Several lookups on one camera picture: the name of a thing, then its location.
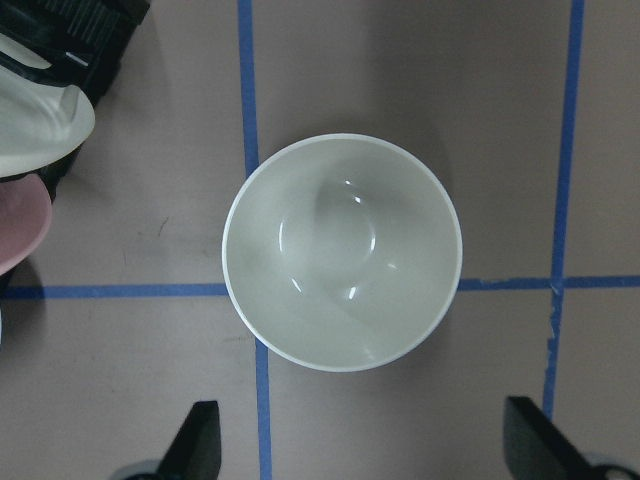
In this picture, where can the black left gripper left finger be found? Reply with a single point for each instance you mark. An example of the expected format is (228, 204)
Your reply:
(195, 452)

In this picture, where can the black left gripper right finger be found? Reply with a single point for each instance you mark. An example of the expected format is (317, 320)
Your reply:
(534, 448)

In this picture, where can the white bowl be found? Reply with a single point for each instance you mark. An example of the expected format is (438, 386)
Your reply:
(342, 252)

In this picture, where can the pink plate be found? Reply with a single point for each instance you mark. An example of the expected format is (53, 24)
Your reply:
(26, 216)

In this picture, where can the cream plate in rack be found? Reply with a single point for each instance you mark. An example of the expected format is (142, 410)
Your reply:
(44, 114)

